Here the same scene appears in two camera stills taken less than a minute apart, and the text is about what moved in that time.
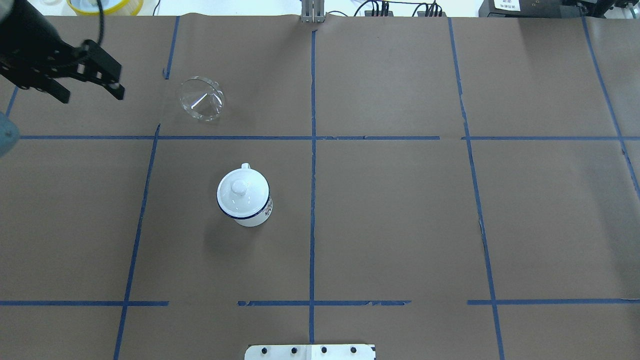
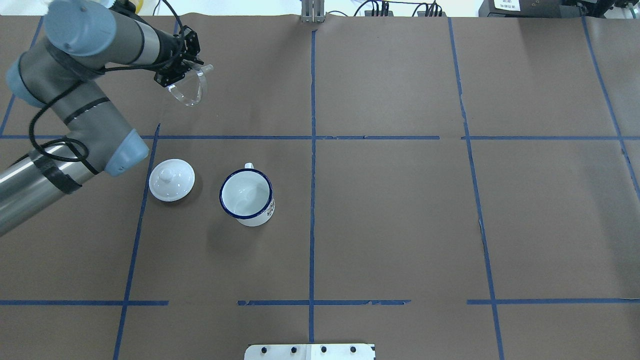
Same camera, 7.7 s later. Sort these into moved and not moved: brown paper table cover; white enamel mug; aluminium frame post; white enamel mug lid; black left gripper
Moved: white enamel mug lid; black left gripper
Not moved: aluminium frame post; white enamel mug; brown paper table cover
